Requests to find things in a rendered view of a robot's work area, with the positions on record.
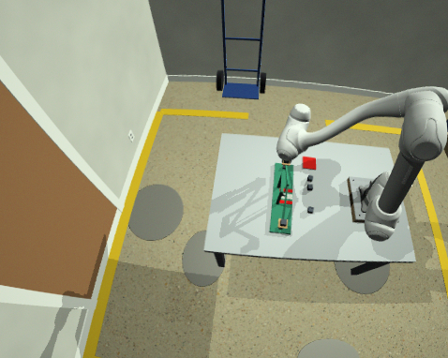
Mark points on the flat red square plate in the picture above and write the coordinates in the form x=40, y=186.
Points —
x=309, y=163

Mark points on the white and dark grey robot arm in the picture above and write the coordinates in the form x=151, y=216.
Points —
x=423, y=136

